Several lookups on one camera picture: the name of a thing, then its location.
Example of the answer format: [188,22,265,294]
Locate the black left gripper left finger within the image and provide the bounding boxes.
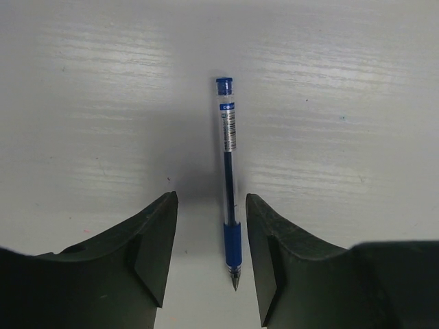
[1,192,178,328]

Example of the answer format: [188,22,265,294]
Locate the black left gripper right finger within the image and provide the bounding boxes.
[246,194,438,328]

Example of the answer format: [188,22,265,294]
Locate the blue gel pen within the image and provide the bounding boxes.
[215,77,242,290]

